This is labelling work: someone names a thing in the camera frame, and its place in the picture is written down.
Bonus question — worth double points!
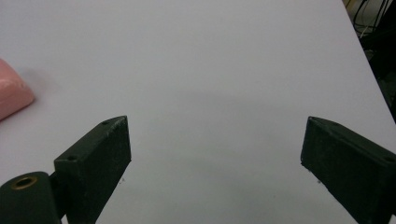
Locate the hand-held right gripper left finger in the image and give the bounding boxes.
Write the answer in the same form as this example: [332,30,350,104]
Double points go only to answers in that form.
[49,115,133,224]

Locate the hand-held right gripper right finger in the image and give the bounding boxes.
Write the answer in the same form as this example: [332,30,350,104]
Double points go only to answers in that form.
[300,116,396,224]

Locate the black cables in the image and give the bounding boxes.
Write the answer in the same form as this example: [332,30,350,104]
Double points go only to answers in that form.
[345,0,396,41]

